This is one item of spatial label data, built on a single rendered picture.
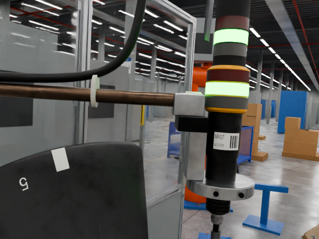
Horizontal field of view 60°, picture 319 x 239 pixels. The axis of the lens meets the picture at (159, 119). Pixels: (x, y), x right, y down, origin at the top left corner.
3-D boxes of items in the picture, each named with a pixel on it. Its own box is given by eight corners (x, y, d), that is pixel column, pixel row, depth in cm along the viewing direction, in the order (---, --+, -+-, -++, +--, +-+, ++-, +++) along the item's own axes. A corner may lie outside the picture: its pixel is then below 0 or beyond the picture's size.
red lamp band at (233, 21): (219, 26, 26) (220, 13, 26) (211, 35, 30) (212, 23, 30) (253, 29, 27) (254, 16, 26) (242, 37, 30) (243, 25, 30)
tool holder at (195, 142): (169, 198, 26) (176, 92, 25) (165, 177, 33) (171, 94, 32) (265, 203, 26) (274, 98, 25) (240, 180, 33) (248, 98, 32)
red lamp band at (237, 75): (211, 80, 26) (211, 67, 26) (202, 83, 31) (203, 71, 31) (256, 83, 26) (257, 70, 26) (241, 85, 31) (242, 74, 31)
